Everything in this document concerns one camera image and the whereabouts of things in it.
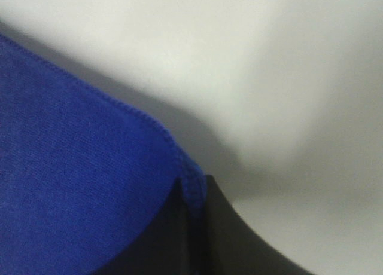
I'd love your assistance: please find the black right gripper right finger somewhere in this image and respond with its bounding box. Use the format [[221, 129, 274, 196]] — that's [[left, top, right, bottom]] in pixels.
[[200, 175, 310, 275]]

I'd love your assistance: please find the blue microfiber towel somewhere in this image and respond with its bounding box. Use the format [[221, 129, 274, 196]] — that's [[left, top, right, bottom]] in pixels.
[[1, 37, 206, 274]]

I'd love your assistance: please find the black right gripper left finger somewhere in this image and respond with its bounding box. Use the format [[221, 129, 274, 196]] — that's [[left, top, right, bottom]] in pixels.
[[95, 180, 206, 274]]

